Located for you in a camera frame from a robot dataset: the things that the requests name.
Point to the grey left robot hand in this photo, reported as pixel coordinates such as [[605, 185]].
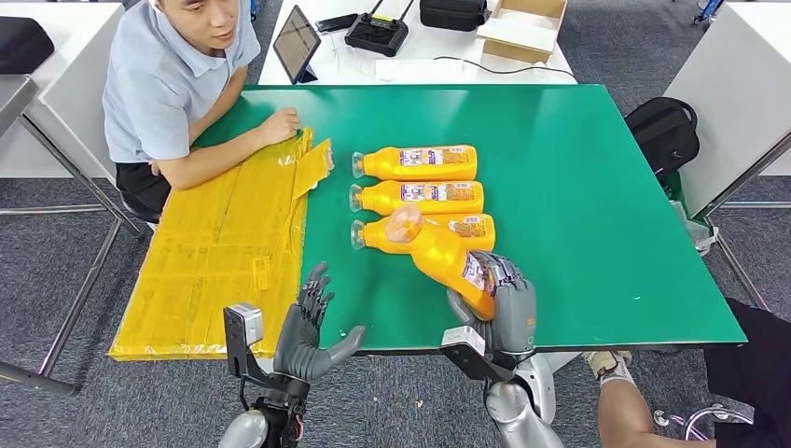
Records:
[[299, 346]]

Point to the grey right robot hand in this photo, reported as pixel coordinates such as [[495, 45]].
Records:
[[516, 315]]

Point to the person's right hand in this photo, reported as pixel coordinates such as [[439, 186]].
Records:
[[281, 127]]

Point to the orange detergent bottle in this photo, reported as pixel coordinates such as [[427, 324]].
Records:
[[383, 166], [435, 256], [377, 238], [383, 199]]

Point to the person's right forearm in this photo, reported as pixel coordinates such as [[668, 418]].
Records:
[[210, 158]]

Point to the yellow taped cardboard flap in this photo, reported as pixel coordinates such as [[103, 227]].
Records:
[[312, 167]]

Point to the black tablet on stand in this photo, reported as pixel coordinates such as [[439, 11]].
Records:
[[295, 43]]

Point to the black phone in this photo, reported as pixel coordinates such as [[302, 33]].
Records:
[[337, 23]]

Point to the yellow taped cardboard board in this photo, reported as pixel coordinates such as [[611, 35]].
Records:
[[216, 260]]

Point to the black controller with antennas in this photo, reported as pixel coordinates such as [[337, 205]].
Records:
[[377, 34]]

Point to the person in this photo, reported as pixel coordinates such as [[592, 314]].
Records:
[[154, 80], [624, 414]]

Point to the chrome chair base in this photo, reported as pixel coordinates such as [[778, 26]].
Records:
[[661, 418]]

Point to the white desk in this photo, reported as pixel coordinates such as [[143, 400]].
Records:
[[74, 93], [445, 44], [741, 74]]

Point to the clear plastic bag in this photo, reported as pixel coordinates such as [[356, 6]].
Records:
[[695, 232]]

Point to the black zip case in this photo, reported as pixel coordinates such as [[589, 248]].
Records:
[[454, 12]]

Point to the black backpack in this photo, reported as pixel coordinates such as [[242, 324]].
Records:
[[661, 136]]

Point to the open cardboard box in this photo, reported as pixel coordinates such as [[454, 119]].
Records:
[[516, 53]]

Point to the white foam sheet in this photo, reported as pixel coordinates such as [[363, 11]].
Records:
[[519, 31]]

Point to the black bag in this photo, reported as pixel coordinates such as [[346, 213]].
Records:
[[21, 43]]

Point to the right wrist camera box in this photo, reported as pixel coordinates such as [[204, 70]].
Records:
[[463, 340]]

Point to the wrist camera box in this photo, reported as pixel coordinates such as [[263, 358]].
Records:
[[247, 321], [463, 340]]

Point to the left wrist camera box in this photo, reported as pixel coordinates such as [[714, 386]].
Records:
[[247, 321]]

